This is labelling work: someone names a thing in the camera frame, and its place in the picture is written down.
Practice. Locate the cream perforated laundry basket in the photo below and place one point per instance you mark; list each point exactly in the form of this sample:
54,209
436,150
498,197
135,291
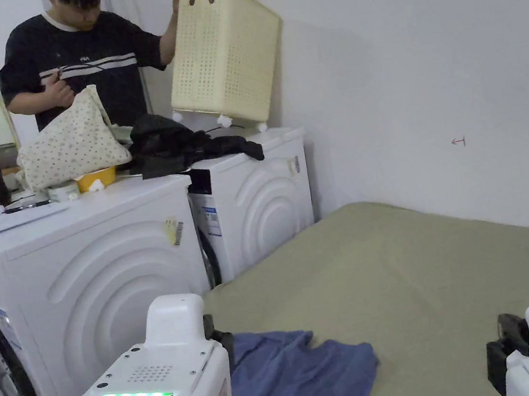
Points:
222,50

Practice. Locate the blue garment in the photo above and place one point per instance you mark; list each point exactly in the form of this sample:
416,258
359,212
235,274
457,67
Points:
297,386

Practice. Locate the white washing machine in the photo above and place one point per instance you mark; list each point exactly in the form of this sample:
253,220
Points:
108,281
256,209

